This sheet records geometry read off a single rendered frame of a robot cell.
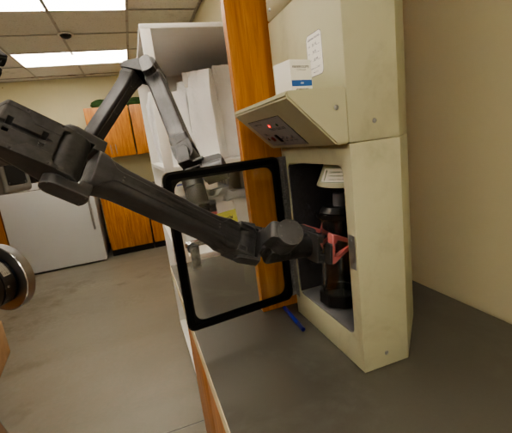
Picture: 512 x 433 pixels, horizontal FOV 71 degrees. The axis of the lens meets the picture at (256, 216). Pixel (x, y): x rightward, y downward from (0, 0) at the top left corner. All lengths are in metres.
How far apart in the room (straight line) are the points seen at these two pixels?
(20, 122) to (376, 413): 0.74
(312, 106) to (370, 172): 0.17
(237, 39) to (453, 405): 0.92
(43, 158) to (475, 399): 0.81
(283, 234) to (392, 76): 0.35
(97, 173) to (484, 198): 0.88
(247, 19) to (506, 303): 0.96
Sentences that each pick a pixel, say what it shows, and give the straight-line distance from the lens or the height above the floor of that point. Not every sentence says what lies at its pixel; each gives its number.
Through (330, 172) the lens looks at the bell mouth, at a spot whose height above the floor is 1.35.
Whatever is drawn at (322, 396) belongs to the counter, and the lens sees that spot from 0.79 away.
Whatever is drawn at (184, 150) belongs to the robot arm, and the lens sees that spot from 1.00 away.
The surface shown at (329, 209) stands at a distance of 0.84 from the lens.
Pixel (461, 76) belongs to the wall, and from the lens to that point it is 1.08.
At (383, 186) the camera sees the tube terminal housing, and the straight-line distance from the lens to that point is 0.73.
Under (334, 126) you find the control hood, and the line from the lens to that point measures 0.67.
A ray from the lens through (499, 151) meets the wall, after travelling 1.02.
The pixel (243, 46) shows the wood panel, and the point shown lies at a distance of 1.02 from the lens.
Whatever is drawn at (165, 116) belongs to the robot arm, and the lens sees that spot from 1.12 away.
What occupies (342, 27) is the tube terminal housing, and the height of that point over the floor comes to 1.60.
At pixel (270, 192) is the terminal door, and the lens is 0.94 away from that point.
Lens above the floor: 1.44
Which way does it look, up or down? 12 degrees down
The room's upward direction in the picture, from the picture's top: 7 degrees counter-clockwise
